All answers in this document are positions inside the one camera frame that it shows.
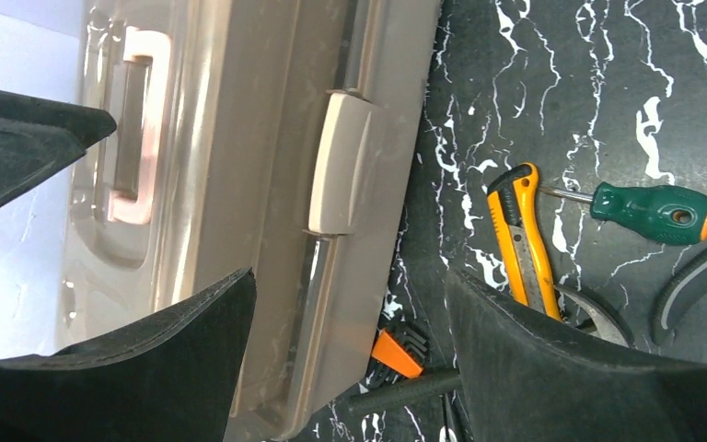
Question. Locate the black grey cutting pliers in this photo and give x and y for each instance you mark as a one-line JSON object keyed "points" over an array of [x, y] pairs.
{"points": [[679, 294]]}

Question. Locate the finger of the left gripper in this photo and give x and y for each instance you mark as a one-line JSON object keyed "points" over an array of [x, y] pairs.
{"points": [[41, 137]]}

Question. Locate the beige plastic tool box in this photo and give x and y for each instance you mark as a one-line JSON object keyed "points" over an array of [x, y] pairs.
{"points": [[275, 136]]}

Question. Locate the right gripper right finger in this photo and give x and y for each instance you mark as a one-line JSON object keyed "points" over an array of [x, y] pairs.
{"points": [[527, 377]]}

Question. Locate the orange yellow utility knife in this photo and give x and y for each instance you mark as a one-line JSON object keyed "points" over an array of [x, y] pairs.
{"points": [[511, 198]]}

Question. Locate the black handled hammer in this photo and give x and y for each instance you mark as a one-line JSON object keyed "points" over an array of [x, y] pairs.
{"points": [[601, 324]]}

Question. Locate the green handled screwdriver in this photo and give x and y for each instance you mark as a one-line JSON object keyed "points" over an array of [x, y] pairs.
{"points": [[666, 214]]}

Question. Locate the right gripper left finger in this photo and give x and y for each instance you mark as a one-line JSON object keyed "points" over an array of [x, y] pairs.
{"points": [[170, 376]]}

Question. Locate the orange hex key set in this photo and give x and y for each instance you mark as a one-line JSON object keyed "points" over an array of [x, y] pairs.
{"points": [[399, 352]]}

